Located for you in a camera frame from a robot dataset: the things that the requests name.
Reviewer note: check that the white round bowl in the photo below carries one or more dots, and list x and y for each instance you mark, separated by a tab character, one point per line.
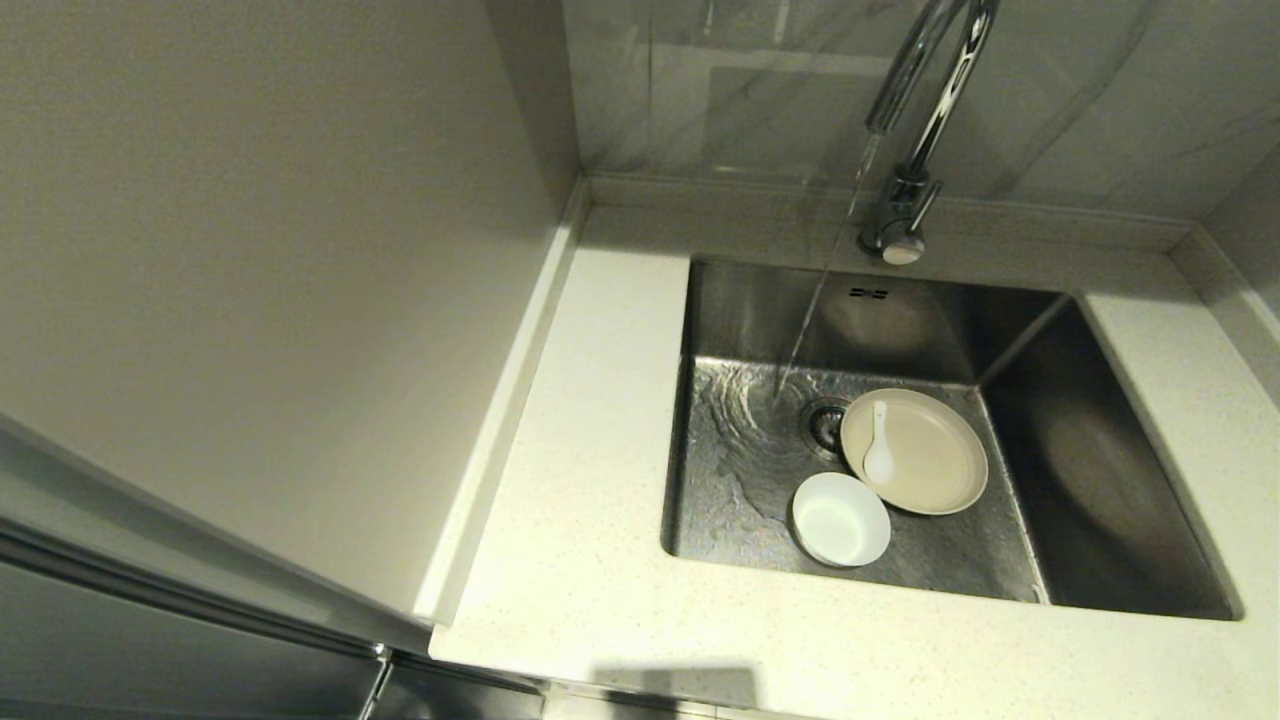
842	520

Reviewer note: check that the white ceramic spoon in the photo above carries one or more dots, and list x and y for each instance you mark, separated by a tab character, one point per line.
880	465

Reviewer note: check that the cream round plate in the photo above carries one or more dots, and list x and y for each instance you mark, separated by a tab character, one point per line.
940	460

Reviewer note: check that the stainless steel sink basin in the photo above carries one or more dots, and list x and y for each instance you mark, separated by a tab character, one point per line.
740	510

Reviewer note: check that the round metal drain strainer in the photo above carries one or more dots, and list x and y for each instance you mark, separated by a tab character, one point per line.
826	425

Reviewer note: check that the chrome gooseneck faucet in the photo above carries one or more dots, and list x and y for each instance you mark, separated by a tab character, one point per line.
905	215

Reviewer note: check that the grey metal cabinet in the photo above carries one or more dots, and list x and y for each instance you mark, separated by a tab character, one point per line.
150	640

